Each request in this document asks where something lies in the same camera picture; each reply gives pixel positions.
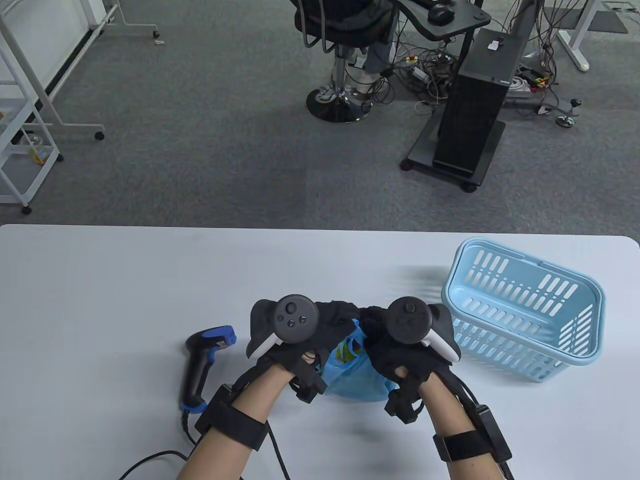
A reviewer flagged light blue plastic basket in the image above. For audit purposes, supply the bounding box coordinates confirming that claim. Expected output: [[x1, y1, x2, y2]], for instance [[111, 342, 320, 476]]
[[440, 237, 606, 384]]

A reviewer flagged black computer tower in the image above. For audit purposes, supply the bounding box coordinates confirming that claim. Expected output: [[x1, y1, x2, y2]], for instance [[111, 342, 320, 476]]
[[432, 27, 531, 176]]

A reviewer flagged person's left hand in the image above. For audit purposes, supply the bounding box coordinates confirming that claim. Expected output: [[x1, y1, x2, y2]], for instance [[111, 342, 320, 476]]
[[270, 300, 359, 404]]

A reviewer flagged tangle of floor cables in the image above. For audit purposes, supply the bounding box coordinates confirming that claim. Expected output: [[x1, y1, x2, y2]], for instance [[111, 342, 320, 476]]
[[380, 30, 568, 116]]

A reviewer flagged blue plastic bag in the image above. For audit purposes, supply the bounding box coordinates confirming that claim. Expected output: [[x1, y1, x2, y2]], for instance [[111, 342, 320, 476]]
[[319, 317, 401, 403]]

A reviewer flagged black office chair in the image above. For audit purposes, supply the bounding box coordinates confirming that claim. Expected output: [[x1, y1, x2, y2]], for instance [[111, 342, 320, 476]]
[[294, 0, 401, 124]]

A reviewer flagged person's left forearm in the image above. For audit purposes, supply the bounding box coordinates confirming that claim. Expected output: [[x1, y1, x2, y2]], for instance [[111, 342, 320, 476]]
[[177, 364, 293, 480]]

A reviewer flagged black and blue barcode scanner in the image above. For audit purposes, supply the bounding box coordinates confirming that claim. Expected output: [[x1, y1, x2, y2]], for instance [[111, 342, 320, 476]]
[[181, 325, 237, 414]]

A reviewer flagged white whiteboard on stand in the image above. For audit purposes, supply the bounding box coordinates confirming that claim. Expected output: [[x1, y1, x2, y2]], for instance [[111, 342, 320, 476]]
[[0, 0, 162, 142]]

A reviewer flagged black wrist camera strap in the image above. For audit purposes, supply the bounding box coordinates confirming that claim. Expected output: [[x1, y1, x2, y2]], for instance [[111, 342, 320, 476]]
[[194, 384, 270, 453], [432, 405, 514, 466]]

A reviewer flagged black floor mat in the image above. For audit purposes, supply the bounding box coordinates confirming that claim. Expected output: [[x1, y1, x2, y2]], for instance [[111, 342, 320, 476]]
[[542, 6, 630, 35]]

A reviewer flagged black glove cable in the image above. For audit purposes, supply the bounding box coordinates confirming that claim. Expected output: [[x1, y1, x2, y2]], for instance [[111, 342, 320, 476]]
[[452, 375, 517, 480]]

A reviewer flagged black and white hand controller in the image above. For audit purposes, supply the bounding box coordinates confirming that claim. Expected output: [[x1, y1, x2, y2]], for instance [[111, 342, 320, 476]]
[[383, 297, 461, 364], [246, 295, 320, 359]]

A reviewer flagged white desk leg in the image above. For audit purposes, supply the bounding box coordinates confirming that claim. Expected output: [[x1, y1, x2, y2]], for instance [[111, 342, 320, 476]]
[[552, 0, 601, 72]]

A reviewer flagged white wheeled shelf cart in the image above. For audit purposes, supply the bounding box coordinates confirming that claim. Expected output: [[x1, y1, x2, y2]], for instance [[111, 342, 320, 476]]
[[0, 85, 65, 215]]

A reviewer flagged black standing desk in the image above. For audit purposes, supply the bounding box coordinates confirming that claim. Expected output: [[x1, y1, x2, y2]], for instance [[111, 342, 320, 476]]
[[395, 0, 493, 71]]

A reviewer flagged person's right forearm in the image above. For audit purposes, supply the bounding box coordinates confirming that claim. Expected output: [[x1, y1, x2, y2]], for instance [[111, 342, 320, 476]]
[[421, 374, 503, 480]]

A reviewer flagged black wheeled tower cart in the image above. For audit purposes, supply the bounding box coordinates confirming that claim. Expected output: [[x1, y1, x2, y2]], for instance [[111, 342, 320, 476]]
[[400, 107, 507, 194]]

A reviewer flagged person's right hand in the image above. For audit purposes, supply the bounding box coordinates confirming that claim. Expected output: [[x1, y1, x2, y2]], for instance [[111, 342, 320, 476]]
[[359, 304, 453, 426]]

